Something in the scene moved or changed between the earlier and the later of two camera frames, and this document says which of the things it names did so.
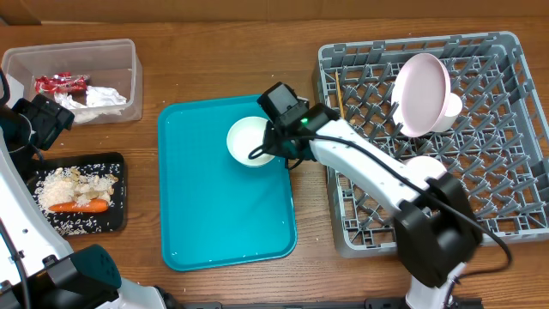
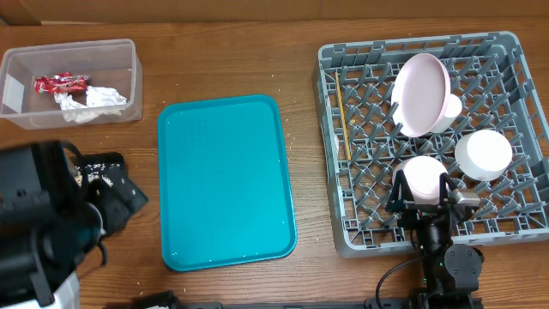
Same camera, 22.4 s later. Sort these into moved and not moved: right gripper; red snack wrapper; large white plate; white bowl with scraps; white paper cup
Moved: white bowl with scraps; right gripper
Not moved: white paper cup; red snack wrapper; large white plate
